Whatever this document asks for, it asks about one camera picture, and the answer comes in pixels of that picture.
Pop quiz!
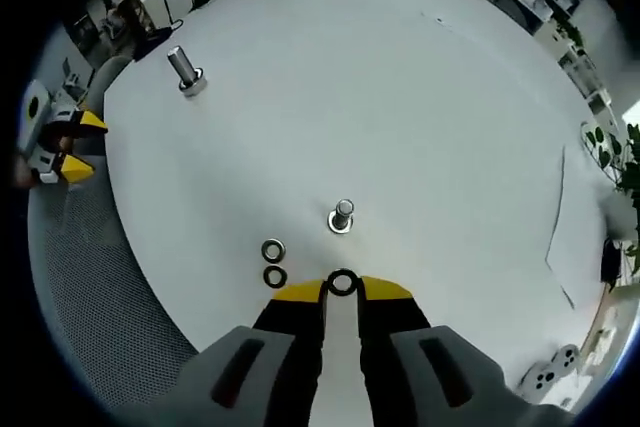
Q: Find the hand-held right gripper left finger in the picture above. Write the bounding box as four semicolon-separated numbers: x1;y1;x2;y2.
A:
149;278;331;427

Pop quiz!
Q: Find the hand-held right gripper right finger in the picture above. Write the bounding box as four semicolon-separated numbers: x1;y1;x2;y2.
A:
355;275;576;427

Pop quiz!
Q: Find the small steel washer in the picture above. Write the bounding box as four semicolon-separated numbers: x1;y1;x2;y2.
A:
327;209;357;237
260;238;288;263
262;264;289;288
327;268;359;297

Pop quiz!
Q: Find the thick threaded steel stud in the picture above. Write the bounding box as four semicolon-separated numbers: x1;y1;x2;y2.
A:
166;46;209;97

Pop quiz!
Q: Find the person's left hand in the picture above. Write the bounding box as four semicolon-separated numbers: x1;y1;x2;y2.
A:
12;151;36;189

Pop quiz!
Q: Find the black power adapter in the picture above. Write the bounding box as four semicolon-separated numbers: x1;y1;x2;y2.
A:
132;20;185;62

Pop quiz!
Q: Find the grey mesh office chair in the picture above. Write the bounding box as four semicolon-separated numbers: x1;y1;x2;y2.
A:
27;54;211;413

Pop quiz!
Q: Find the white paper sheet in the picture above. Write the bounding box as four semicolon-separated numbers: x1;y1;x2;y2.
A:
543;144;619;311

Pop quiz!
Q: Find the black bag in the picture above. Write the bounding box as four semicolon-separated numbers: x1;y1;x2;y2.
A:
598;239;624;293

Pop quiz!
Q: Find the white plant pot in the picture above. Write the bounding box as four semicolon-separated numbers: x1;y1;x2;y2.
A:
602;191;640;243

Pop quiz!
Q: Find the large green potted plant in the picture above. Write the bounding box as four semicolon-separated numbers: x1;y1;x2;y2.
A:
579;121;640;278

